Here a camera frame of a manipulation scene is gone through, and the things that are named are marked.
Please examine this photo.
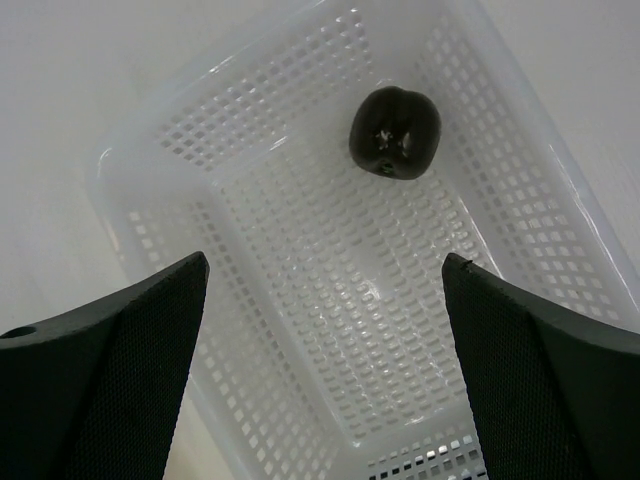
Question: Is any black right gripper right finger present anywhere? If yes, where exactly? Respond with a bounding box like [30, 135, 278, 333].
[441, 253, 639, 479]

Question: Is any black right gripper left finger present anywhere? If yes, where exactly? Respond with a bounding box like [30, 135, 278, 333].
[1, 252, 209, 479]

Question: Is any dark purple toy plum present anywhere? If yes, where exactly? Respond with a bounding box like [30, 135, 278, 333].
[348, 86, 442, 180]

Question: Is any white perforated plastic basket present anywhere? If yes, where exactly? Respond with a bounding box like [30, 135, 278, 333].
[88, 1, 639, 479]

